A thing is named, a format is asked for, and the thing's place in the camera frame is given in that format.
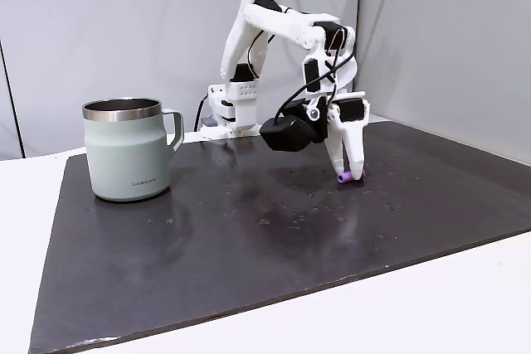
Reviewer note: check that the purple pen grip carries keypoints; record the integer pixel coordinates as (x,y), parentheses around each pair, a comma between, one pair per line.
(344,178)

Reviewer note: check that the black table mat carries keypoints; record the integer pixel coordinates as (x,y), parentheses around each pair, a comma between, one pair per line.
(249,254)

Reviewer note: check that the pale green steel-rimmed mug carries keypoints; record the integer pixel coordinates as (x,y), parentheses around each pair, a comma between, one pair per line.
(124,151)

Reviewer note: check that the black camera box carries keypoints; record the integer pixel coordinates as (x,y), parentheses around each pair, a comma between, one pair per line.
(288,133)

